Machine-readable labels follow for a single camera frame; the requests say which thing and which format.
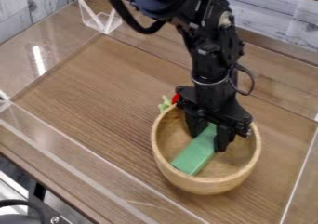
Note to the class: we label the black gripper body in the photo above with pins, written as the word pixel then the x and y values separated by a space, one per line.
pixel 217 99

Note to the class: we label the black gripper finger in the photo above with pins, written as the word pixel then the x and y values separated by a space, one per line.
pixel 225 137
pixel 195 121

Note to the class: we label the green rectangular block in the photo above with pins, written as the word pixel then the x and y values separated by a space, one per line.
pixel 197 153

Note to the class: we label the wooden bowl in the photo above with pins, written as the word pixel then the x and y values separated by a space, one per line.
pixel 228 168

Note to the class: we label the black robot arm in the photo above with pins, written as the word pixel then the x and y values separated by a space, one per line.
pixel 206 24

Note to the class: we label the red toy strawberry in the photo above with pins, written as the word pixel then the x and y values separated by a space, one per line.
pixel 167 102

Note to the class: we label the clear acrylic corner bracket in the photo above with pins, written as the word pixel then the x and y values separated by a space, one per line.
pixel 102 22

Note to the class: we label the clear acrylic tray wall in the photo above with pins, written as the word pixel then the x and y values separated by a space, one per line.
pixel 102 191

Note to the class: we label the black metal table frame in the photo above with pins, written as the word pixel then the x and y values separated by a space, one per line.
pixel 28 202

